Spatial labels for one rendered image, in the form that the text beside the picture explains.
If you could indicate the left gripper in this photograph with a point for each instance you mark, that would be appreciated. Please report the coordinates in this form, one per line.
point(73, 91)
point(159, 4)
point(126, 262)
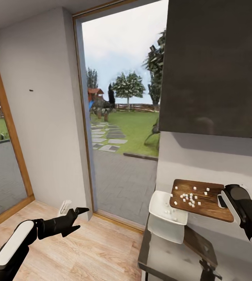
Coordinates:
point(64, 224)

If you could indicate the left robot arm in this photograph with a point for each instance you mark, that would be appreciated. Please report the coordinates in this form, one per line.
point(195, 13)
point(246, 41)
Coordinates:
point(14, 251)

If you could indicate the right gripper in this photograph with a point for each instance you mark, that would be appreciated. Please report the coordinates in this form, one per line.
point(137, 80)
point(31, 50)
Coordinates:
point(221, 201)

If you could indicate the cabinet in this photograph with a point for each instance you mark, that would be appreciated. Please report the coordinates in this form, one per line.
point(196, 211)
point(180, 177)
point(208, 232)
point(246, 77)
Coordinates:
point(207, 74)

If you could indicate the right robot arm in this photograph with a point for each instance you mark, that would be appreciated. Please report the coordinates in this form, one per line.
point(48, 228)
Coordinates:
point(237, 199)

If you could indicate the bowl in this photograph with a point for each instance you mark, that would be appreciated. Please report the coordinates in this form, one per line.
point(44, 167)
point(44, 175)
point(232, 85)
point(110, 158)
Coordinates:
point(157, 208)

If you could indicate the fixed window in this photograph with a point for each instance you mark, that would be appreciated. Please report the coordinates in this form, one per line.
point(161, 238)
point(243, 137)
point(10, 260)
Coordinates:
point(119, 50)

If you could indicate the cutting board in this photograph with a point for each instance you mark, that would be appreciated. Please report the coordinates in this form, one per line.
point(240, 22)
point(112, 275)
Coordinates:
point(209, 203)

